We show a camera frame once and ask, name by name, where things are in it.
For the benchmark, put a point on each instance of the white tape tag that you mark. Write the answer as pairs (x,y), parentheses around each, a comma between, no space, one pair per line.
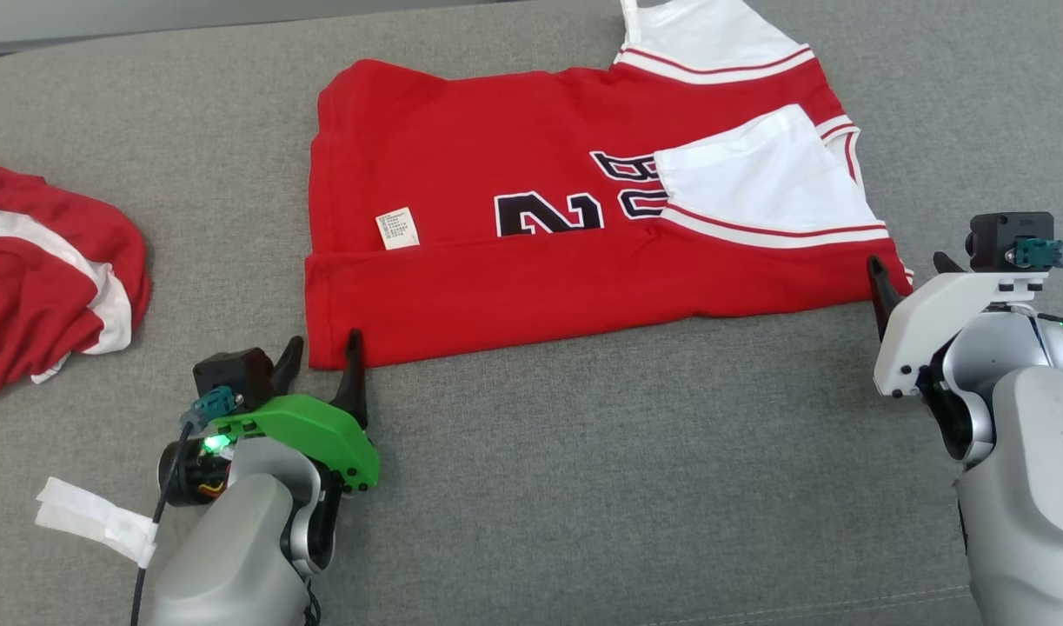
(96,520)

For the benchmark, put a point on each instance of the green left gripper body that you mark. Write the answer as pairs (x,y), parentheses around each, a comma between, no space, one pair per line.
(314,435)

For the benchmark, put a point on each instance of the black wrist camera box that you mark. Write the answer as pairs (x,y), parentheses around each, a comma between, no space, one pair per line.
(231,374)
(1005,235)

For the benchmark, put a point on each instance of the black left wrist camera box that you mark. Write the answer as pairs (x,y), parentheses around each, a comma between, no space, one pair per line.
(231,374)

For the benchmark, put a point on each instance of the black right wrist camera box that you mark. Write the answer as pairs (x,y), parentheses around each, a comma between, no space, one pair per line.
(1005,235)

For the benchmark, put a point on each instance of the red basketball jersey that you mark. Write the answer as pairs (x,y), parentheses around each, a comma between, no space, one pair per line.
(540,261)

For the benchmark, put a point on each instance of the grey fabric sofa cushion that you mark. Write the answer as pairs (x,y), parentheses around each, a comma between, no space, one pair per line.
(583,487)

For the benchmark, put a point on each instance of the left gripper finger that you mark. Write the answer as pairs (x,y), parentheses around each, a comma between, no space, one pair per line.
(288,365)
(353,382)

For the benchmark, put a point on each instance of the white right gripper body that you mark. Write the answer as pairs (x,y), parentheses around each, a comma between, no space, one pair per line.
(940,322)

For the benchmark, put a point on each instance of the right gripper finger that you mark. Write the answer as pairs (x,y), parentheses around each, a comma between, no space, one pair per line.
(948,263)
(883,296)

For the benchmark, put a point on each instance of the red shorts with white stripe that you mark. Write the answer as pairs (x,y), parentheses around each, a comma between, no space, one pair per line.
(44,287)

